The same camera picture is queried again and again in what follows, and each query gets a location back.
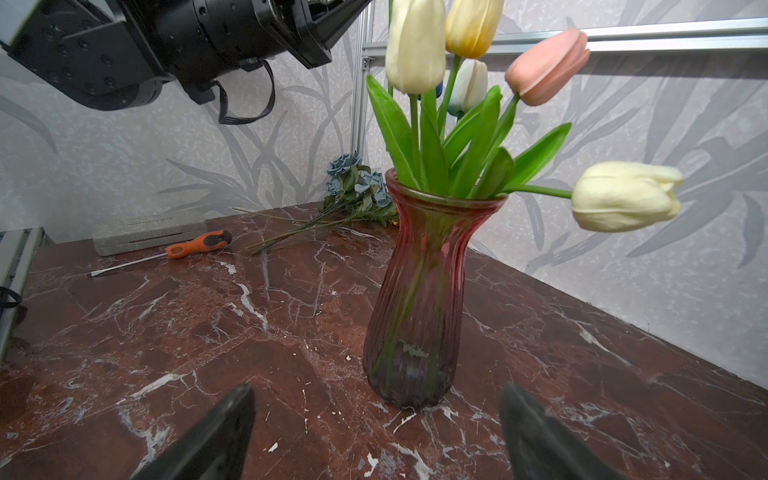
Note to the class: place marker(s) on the pink glass vase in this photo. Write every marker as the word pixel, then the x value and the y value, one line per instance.
pixel 413 338

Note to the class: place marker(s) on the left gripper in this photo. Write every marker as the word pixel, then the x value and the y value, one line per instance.
pixel 196 42

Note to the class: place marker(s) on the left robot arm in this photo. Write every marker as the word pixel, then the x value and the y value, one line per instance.
pixel 120 57

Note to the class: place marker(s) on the cream tulip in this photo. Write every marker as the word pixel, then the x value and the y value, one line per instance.
pixel 608 197

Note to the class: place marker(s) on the orange handled screwdriver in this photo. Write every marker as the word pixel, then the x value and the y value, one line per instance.
pixel 208 242

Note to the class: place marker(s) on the orange yellow tulip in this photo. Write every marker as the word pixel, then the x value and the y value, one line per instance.
pixel 470 29

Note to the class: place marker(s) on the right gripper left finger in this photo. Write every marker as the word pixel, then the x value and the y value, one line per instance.
pixel 215 447

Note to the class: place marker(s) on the pink tulip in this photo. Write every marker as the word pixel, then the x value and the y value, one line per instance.
pixel 539 74

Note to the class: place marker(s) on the dusty blue rose bunch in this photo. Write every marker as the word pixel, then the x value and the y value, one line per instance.
pixel 355 193

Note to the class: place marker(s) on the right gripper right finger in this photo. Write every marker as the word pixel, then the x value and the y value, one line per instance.
pixel 540 446

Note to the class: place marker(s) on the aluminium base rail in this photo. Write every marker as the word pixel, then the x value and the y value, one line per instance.
pixel 18 249

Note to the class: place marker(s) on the grey sharpening stone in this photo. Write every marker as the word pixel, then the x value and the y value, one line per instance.
pixel 129 235

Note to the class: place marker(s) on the pale white tulip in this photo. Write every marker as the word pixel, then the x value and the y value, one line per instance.
pixel 470 87

